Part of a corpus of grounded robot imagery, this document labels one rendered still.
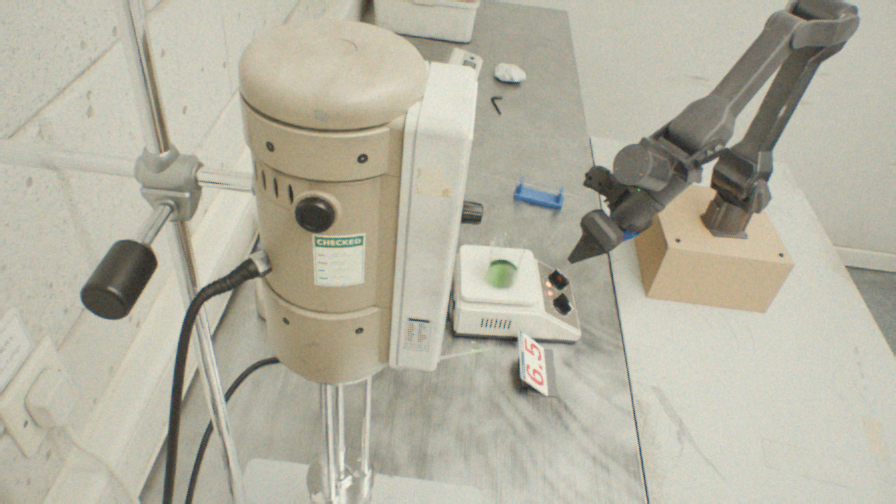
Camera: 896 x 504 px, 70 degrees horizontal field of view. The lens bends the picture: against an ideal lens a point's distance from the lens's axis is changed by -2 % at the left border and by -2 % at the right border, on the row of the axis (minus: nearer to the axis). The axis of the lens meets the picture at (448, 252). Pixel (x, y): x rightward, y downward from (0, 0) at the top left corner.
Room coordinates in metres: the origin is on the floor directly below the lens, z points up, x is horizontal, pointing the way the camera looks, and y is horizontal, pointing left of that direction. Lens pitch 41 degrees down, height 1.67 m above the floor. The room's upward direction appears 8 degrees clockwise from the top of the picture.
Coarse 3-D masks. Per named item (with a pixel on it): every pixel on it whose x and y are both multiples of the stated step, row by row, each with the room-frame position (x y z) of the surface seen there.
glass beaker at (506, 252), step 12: (492, 240) 0.74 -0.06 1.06; (504, 240) 0.75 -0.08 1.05; (516, 240) 0.75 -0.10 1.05; (492, 252) 0.72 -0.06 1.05; (504, 252) 0.75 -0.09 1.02; (516, 252) 0.75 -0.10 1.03; (492, 264) 0.71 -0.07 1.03; (504, 264) 0.70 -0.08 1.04; (516, 264) 0.71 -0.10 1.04; (492, 276) 0.71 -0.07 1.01; (504, 276) 0.70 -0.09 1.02; (516, 276) 0.71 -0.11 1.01; (504, 288) 0.70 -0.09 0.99
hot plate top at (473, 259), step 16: (464, 256) 0.77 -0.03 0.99; (480, 256) 0.78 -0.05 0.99; (528, 256) 0.79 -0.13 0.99; (464, 272) 0.73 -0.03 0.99; (480, 272) 0.74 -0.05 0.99; (528, 272) 0.75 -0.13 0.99; (464, 288) 0.70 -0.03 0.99; (480, 288) 0.70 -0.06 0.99; (512, 288) 0.71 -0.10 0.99; (528, 288) 0.72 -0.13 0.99; (528, 304) 0.69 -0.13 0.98
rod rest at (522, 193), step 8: (520, 184) 1.07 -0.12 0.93; (520, 192) 1.07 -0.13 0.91; (528, 192) 1.08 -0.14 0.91; (536, 192) 1.08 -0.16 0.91; (544, 192) 1.09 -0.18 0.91; (560, 192) 1.06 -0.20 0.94; (528, 200) 1.06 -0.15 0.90; (536, 200) 1.06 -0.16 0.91; (544, 200) 1.06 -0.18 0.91; (552, 200) 1.06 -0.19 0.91; (560, 200) 1.07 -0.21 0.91; (560, 208) 1.05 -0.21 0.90
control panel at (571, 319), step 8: (544, 272) 0.79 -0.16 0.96; (544, 280) 0.77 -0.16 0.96; (568, 280) 0.81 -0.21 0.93; (544, 288) 0.75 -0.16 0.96; (552, 288) 0.76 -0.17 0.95; (568, 288) 0.79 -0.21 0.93; (544, 296) 0.73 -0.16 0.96; (552, 296) 0.74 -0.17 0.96; (568, 296) 0.77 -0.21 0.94; (544, 304) 0.71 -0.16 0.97; (552, 304) 0.72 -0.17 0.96; (552, 312) 0.70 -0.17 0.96; (568, 320) 0.71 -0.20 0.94; (576, 320) 0.72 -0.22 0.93; (576, 328) 0.70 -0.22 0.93
